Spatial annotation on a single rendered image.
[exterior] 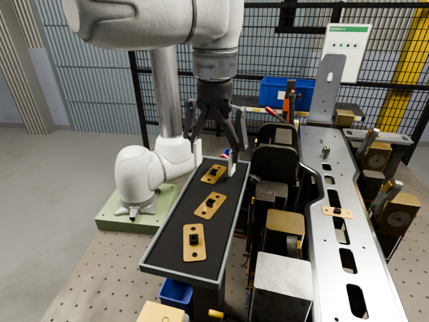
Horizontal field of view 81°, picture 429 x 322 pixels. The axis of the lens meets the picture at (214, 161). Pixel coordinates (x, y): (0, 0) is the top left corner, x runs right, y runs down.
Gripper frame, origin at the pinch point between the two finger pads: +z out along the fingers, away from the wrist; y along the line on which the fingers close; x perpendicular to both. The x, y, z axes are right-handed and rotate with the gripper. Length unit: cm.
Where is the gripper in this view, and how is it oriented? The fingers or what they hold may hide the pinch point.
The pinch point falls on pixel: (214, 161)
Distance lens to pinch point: 62.5
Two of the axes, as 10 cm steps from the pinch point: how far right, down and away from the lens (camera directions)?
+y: 9.0, 2.2, -3.6
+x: 4.3, -4.7, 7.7
